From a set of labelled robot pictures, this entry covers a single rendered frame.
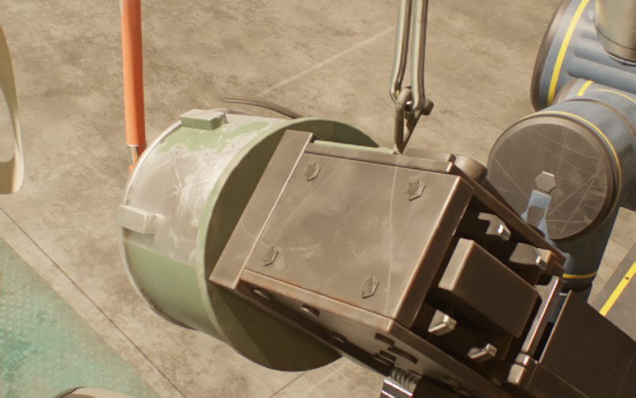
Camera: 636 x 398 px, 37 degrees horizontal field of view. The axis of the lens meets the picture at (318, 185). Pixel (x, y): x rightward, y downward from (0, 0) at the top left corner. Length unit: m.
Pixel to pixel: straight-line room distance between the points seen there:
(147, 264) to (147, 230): 0.03
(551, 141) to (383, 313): 0.40
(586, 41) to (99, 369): 1.42
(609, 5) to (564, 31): 0.08
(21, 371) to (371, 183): 1.95
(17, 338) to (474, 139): 1.44
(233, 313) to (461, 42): 2.91
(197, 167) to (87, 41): 2.92
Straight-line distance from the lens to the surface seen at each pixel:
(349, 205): 0.45
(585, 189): 0.77
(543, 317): 0.45
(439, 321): 0.41
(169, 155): 0.57
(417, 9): 0.42
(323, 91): 3.10
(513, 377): 0.44
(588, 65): 1.33
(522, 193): 0.79
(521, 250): 0.45
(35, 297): 2.51
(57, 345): 2.38
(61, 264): 2.58
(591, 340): 0.48
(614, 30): 1.30
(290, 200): 0.48
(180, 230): 0.53
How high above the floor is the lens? 1.77
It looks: 40 degrees down
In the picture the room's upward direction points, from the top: straight up
